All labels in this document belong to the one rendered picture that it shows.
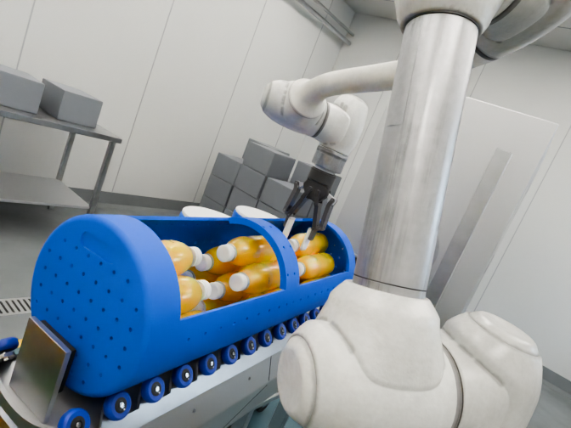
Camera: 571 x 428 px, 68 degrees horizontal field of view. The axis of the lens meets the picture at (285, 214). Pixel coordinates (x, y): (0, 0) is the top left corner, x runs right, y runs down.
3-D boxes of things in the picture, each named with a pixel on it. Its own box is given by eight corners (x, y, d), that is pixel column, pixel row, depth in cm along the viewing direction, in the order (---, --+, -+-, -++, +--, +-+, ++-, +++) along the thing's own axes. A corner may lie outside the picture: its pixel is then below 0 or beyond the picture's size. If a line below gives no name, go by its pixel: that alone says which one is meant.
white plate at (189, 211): (171, 211, 153) (170, 213, 153) (240, 241, 151) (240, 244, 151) (198, 202, 180) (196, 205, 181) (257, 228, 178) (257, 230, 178)
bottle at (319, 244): (330, 251, 138) (305, 256, 121) (311, 256, 141) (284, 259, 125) (326, 230, 139) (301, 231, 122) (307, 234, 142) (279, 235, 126)
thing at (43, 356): (58, 418, 65) (81, 348, 63) (42, 425, 63) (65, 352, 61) (23, 380, 70) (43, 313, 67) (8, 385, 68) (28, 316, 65)
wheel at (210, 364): (212, 346, 88) (204, 347, 89) (201, 363, 84) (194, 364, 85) (222, 363, 89) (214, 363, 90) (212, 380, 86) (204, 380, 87)
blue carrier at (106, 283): (338, 318, 139) (369, 238, 135) (116, 437, 62) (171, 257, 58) (268, 281, 152) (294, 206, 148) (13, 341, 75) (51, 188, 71)
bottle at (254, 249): (278, 264, 111) (237, 273, 95) (256, 256, 114) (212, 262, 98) (285, 239, 110) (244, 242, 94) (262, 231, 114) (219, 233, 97)
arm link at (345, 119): (342, 154, 125) (302, 137, 120) (364, 104, 122) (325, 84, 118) (357, 160, 115) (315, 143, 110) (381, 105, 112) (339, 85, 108)
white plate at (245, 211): (273, 212, 221) (272, 214, 222) (227, 200, 205) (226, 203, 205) (301, 233, 200) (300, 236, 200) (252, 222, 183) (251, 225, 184)
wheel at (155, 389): (158, 368, 75) (149, 369, 76) (143, 390, 71) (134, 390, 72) (171, 387, 76) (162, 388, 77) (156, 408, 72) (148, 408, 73)
